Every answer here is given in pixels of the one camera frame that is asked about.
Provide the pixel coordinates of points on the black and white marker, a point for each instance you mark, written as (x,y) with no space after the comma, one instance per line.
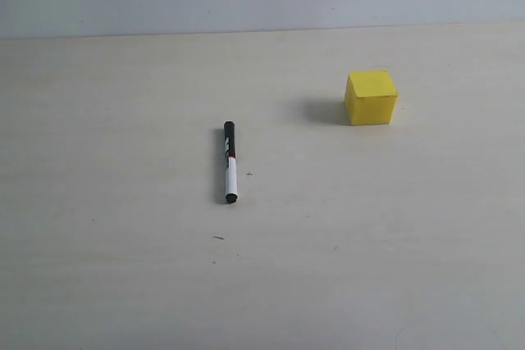
(231,186)

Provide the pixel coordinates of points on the yellow cube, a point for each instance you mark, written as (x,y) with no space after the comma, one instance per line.
(370,97)

